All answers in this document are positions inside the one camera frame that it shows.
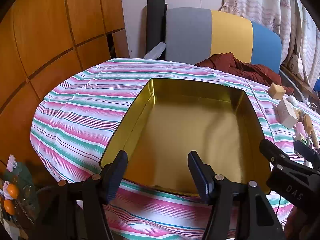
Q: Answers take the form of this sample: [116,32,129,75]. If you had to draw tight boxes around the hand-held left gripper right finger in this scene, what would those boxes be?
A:
[187,151,287,240]

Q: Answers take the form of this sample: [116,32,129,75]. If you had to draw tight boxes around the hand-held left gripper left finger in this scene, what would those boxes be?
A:
[37,151,128,240]

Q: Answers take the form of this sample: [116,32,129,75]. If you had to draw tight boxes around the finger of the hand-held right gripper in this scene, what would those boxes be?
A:
[294,140,320,174]
[259,139,288,165]

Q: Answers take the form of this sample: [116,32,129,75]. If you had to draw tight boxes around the pink ribbed roll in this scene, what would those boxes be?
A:
[295,122,308,140]

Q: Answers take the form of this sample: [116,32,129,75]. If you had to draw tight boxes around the cream cube box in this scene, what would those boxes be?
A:
[276,97,300,130]

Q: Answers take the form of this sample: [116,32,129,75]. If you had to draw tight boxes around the gold tin box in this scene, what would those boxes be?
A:
[99,78,272,197]

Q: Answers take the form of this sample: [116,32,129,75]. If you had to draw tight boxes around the wooden desk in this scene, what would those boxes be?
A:
[280,65,320,102]

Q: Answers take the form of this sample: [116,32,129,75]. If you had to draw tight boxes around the striped tablecloth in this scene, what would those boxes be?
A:
[30,58,320,240]

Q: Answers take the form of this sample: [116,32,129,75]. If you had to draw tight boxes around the red-brown jacket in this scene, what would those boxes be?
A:
[194,52,295,95]

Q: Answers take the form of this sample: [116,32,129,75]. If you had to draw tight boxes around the printed cardboard box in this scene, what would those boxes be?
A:
[287,52,304,73]

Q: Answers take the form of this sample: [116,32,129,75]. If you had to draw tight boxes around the clear plastic bag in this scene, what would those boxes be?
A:
[0,162,41,229]

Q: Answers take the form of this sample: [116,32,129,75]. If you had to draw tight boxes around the orange fruit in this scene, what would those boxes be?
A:
[6,184,20,197]
[3,199,16,215]

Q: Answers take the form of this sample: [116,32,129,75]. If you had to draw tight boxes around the pink clip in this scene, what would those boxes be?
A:
[6,155,18,172]

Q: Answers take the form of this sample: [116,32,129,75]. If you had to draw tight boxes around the grey yellow blue chair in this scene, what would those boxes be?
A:
[144,7,308,103]

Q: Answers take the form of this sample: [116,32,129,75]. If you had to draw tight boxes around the patterned curtain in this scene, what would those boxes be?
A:
[222,0,320,90]

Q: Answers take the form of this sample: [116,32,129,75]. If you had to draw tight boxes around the black rolled mat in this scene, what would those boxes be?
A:
[146,0,167,55]

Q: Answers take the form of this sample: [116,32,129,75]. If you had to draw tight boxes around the wooden wardrobe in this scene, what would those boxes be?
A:
[0,0,130,180]

